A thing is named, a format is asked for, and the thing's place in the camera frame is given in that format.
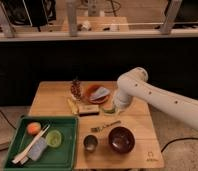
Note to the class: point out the blue grey cloth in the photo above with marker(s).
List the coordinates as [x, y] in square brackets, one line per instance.
[100, 92]

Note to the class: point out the blue sponge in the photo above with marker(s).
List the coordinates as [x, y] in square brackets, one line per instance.
[37, 149]

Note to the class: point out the orange fruit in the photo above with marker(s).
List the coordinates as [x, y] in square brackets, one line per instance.
[33, 128]

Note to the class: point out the brown pine cone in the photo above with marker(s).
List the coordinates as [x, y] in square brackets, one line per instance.
[76, 89]

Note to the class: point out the small green cup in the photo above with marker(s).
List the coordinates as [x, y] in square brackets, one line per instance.
[53, 138]

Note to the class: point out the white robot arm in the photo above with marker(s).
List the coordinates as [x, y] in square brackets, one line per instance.
[134, 83]

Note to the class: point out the metal fork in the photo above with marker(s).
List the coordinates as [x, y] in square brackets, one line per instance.
[100, 128]

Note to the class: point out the green plastic tray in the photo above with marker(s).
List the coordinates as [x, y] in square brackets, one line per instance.
[53, 151]

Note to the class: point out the orange plate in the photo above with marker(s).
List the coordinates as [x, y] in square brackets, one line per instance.
[91, 89]

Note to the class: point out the small metal cup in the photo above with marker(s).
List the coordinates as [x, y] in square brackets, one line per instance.
[90, 143]

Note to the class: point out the wooden brush block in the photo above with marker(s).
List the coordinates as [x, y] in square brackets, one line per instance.
[87, 110]

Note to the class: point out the dark brown bowl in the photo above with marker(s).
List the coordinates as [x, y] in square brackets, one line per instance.
[121, 140]

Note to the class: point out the white plastic utensil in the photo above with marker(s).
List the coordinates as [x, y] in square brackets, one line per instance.
[23, 154]

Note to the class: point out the yellow banana piece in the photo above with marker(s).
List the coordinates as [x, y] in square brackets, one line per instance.
[73, 106]

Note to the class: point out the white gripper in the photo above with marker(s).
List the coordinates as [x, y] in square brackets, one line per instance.
[121, 100]

